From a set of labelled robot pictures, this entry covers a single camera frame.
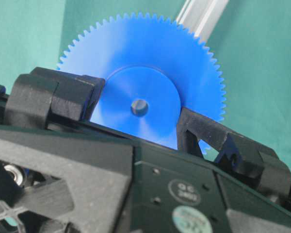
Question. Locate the blue plastic gear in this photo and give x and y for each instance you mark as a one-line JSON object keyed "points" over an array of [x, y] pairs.
{"points": [[152, 67]]}

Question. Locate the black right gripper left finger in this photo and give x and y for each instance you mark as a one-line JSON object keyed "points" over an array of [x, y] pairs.
{"points": [[45, 91]]}

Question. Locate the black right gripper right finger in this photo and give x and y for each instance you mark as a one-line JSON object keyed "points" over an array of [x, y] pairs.
{"points": [[236, 153]]}

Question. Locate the green table cloth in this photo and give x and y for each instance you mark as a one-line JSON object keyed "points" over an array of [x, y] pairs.
{"points": [[79, 176]]}

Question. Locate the aluminium extrusion frame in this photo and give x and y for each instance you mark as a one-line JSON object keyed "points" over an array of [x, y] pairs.
{"points": [[201, 16]]}

